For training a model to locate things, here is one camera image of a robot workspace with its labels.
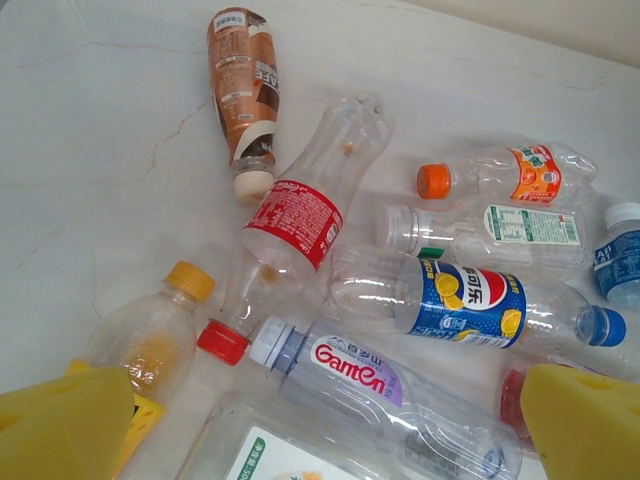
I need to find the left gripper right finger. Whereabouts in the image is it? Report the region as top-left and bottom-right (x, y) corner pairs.
(519, 363), (640, 480)

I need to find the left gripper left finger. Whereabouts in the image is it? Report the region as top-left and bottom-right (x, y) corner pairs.
(0, 364), (136, 480)

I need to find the red gold tea bottle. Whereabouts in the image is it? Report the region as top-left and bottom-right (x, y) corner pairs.
(499, 359), (546, 456)

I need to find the yellow orange juice bottle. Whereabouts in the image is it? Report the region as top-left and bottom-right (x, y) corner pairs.
(64, 259), (217, 479)

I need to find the blue label water bottle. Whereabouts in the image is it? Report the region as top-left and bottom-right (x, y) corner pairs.
(592, 202), (640, 311)

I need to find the blue pepsi label bottle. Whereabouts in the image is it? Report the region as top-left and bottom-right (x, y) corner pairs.
(329, 244), (627, 351)

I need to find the square clear bottle green label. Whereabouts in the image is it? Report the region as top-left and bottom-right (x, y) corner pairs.
(174, 389), (391, 480)

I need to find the green white label bottle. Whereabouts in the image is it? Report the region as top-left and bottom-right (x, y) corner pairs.
(384, 199), (596, 269)

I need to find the clear ganten water bottle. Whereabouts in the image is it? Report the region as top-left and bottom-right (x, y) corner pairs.
(248, 314), (524, 480)

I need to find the orange cap clear bottle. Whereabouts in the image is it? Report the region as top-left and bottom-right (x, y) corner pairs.
(417, 142), (600, 206)

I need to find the red cola label bottle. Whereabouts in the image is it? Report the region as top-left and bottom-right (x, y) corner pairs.
(197, 92), (396, 366)

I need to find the brown coffee bottle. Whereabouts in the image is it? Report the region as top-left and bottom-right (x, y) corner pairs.
(207, 5), (281, 206)

